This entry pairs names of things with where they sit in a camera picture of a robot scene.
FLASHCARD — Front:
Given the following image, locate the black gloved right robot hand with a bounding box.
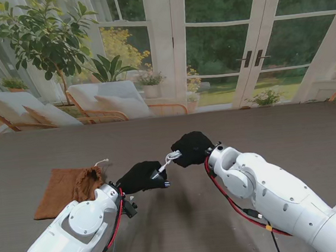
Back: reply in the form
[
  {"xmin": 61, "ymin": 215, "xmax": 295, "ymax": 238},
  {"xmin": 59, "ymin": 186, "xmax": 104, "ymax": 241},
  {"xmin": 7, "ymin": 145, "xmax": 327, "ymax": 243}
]
[{"xmin": 169, "ymin": 129, "xmax": 217, "ymax": 170}]

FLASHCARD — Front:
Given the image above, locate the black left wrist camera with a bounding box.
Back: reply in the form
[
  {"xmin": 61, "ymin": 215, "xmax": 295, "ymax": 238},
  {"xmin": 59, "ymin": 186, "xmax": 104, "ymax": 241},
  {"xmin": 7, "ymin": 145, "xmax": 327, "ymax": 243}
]
[{"xmin": 121, "ymin": 199, "xmax": 139, "ymax": 219}]

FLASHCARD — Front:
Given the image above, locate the red black right arm cable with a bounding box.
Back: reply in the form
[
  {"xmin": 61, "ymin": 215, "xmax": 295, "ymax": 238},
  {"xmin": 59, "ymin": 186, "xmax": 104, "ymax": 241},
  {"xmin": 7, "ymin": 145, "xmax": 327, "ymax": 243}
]
[{"xmin": 204, "ymin": 149, "xmax": 294, "ymax": 252}]

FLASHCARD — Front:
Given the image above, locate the brown corduroy drawstring bag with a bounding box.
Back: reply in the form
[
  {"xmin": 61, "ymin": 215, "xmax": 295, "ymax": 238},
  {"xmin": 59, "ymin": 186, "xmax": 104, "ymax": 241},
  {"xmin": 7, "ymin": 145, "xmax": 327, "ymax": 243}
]
[{"xmin": 28, "ymin": 158, "xmax": 115, "ymax": 221}]

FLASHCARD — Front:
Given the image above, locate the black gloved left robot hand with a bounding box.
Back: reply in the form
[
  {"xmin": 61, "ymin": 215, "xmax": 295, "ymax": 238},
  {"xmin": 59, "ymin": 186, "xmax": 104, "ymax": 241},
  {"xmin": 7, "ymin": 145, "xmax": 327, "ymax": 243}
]
[{"xmin": 113, "ymin": 159, "xmax": 172, "ymax": 196}]

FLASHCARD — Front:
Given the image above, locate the red black left arm cable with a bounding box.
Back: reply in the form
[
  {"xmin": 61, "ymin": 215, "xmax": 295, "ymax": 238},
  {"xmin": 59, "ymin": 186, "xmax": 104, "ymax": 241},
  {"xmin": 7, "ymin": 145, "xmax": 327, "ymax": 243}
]
[{"xmin": 73, "ymin": 187, "xmax": 130, "ymax": 252}]

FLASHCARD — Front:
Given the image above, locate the printed garden room backdrop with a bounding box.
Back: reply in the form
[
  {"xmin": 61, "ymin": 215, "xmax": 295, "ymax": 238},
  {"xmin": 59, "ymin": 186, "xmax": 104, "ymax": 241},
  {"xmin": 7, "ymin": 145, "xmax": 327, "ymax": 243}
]
[{"xmin": 0, "ymin": 0, "xmax": 336, "ymax": 134}]

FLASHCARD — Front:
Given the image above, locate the red black arm cable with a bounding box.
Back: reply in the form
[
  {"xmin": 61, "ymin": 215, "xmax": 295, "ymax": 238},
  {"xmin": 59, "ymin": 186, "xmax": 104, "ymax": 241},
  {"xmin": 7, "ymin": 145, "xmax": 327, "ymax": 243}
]
[
  {"xmin": 73, "ymin": 187, "xmax": 130, "ymax": 252},
  {"xmin": 204, "ymin": 149, "xmax": 294, "ymax": 252}
]

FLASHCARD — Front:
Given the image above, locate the white charging cable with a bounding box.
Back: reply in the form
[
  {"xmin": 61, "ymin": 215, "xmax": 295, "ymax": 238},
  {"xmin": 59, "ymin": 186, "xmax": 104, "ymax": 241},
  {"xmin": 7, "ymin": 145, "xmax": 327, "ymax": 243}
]
[{"xmin": 155, "ymin": 149, "xmax": 185, "ymax": 174}]

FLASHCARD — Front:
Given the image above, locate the grey charger head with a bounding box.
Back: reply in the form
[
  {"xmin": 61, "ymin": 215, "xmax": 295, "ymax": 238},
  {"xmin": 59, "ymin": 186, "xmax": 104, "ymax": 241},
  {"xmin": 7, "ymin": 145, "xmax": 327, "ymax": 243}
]
[{"xmin": 149, "ymin": 167, "xmax": 167, "ymax": 181}]

